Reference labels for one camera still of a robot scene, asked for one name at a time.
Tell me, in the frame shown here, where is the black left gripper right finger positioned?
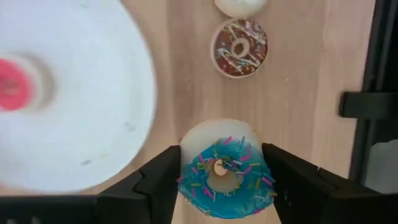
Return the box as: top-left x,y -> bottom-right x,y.
262,142 -> 398,224

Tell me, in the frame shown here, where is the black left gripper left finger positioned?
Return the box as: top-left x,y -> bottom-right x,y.
0,144 -> 182,224

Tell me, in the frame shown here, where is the blue donut with colourful sprinkles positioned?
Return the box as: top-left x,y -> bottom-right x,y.
176,118 -> 278,220

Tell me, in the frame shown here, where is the chocolate donut with white drizzle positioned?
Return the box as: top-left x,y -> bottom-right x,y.
210,17 -> 269,78

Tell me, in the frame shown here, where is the hot pink iced donut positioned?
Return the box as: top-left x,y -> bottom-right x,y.
0,57 -> 34,112

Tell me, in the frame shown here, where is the white iced sprinkled donut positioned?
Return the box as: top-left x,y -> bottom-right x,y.
213,0 -> 267,19

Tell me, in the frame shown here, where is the large white plate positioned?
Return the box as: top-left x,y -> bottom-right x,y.
0,0 -> 156,195

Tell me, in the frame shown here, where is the black frame bracket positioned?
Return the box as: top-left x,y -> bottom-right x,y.
338,91 -> 398,119

